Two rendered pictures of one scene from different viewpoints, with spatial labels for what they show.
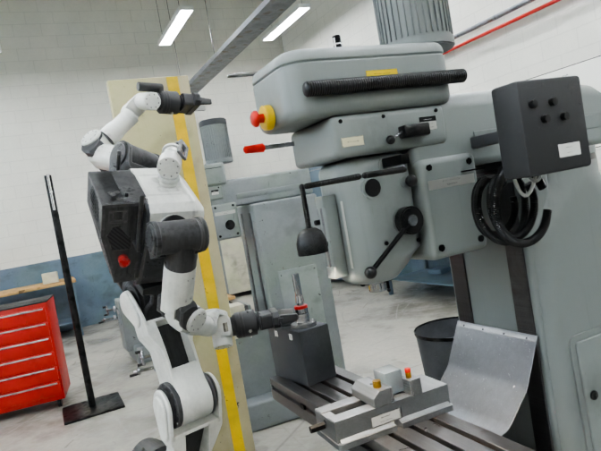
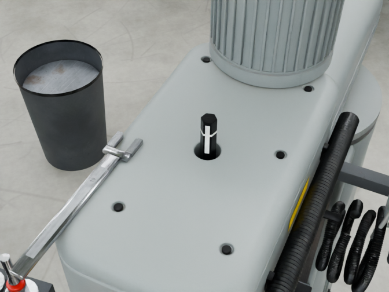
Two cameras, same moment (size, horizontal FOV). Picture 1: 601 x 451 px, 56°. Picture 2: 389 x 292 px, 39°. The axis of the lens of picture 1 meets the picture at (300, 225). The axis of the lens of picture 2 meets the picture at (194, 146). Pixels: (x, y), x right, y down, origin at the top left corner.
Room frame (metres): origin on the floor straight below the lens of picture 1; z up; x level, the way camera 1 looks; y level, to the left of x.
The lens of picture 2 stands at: (1.10, 0.18, 2.43)
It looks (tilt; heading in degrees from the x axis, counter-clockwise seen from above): 46 degrees down; 320
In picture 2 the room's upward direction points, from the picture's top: straight up
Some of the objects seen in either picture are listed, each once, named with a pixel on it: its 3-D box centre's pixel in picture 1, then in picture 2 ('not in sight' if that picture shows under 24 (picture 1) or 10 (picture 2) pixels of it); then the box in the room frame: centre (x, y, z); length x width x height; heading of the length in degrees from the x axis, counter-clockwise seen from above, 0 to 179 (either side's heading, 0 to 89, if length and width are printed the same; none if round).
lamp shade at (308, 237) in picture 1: (310, 240); not in sight; (1.32, -0.02, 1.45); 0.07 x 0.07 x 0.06
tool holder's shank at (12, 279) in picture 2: (297, 289); (10, 270); (1.95, 0.05, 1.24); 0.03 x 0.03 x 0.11
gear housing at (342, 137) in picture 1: (367, 138); not in sight; (1.50, -0.21, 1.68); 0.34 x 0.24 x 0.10; 114
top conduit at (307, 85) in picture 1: (389, 81); (308, 213); (1.36, -0.27, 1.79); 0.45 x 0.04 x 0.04; 114
